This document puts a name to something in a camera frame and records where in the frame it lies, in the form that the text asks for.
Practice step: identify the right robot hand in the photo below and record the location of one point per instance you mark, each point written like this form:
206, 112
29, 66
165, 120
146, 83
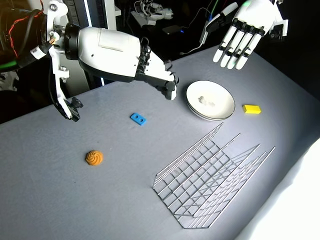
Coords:
110, 52

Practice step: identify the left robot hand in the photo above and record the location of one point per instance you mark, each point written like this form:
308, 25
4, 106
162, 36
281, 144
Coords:
257, 15

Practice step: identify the white spare robot hand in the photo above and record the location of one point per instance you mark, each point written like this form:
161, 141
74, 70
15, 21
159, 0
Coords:
155, 12

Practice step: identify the black device with blue light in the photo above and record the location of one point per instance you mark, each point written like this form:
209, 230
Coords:
172, 30

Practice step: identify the blue block with two holes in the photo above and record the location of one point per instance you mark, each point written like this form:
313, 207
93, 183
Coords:
138, 119

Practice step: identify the yellow wooden block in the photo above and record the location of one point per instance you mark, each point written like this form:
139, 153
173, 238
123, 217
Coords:
252, 109

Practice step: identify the orange swirl pastry toy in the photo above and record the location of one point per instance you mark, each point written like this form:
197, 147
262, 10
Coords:
94, 158

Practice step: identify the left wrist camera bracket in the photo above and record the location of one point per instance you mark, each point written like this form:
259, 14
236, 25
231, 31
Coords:
280, 30

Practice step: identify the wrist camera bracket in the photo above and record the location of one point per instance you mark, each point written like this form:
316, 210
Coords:
280, 30
58, 82

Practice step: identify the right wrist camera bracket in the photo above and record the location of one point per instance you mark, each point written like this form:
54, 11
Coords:
58, 82

